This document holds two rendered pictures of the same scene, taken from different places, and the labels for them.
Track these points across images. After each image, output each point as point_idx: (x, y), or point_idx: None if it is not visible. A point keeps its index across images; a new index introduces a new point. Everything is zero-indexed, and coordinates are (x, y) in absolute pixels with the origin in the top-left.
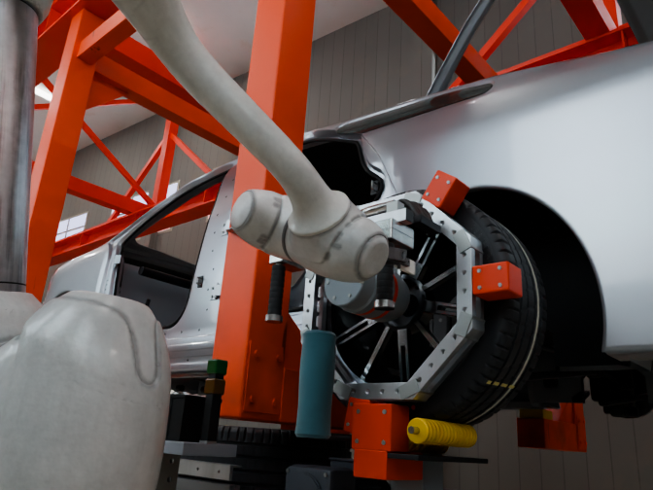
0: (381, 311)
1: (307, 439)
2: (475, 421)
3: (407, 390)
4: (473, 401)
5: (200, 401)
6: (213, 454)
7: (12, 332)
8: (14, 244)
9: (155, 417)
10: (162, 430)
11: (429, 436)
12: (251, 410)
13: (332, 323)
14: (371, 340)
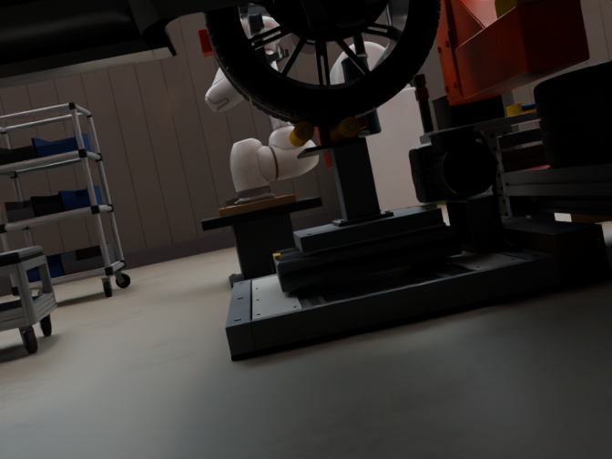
0: (304, 47)
1: (534, 95)
2: (296, 117)
3: None
4: (269, 114)
5: (439, 101)
6: (426, 141)
7: (269, 145)
8: (270, 120)
9: (232, 170)
10: (235, 172)
11: (290, 142)
12: (449, 98)
13: (392, 16)
14: (406, 7)
